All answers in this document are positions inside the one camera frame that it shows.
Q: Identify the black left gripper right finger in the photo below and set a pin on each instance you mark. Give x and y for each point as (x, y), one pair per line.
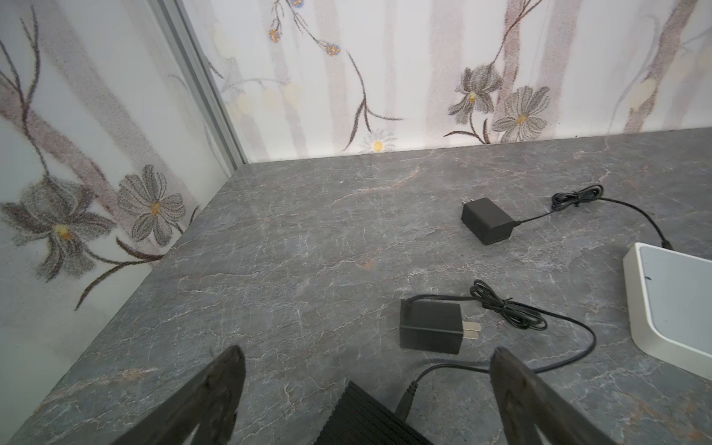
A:
(532, 411)

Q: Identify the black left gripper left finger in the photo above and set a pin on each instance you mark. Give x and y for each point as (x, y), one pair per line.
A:
(203, 411)

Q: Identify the black power adapter with cable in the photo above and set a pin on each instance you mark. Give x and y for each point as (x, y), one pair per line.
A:
(434, 323)

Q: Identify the black network switch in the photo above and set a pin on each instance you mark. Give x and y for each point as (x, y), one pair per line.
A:
(358, 418)

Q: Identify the white network switch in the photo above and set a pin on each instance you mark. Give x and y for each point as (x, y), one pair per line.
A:
(669, 300)

